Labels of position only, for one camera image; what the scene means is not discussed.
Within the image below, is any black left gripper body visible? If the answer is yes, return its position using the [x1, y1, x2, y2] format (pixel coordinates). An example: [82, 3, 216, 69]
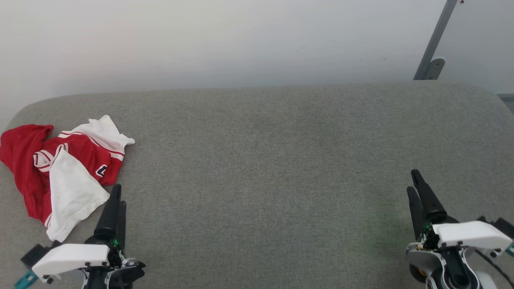
[82, 236, 146, 289]

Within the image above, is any grey white right gripper body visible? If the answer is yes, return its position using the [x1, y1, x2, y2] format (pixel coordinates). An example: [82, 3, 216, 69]
[406, 219, 498, 289]

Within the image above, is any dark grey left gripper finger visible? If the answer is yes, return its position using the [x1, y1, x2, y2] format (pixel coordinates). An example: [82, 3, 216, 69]
[117, 201, 127, 249]
[94, 184, 122, 242]

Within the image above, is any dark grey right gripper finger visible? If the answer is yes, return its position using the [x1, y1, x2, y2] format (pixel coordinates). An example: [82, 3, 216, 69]
[407, 186, 427, 241]
[411, 169, 448, 224]

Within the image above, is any red and white shirt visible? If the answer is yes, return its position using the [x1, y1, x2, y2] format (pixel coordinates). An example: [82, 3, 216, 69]
[0, 115, 136, 242]

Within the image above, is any grey fabric sofa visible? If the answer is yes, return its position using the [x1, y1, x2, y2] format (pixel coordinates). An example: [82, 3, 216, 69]
[0, 81, 514, 289]

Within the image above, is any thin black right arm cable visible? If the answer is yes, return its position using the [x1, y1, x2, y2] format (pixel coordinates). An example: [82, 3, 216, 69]
[476, 249, 514, 288]

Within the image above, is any grey metal foot bracket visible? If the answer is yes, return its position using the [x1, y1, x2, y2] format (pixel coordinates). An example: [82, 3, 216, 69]
[423, 58, 445, 80]

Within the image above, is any grey metal pole bracket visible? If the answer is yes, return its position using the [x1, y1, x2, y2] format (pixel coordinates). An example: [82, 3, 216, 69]
[414, 0, 459, 80]

